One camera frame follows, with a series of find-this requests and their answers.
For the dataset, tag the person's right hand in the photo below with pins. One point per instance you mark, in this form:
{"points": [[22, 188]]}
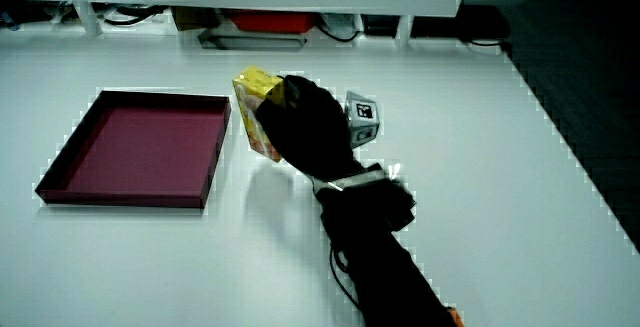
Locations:
{"points": [[312, 129]]}

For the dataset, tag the yellow snack packet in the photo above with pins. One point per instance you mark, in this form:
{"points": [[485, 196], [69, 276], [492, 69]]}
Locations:
{"points": [[252, 99]]}

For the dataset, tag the person's right forearm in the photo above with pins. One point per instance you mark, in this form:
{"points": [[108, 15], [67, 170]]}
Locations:
{"points": [[385, 257]]}

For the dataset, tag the grey flat device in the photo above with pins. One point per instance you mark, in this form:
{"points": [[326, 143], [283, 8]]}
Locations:
{"points": [[252, 42]]}

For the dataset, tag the red box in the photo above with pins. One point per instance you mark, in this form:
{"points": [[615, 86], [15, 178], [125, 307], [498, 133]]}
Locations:
{"points": [[272, 21]]}

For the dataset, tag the maroon shallow tray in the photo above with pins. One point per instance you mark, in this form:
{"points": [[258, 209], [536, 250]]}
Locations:
{"points": [[145, 149]]}

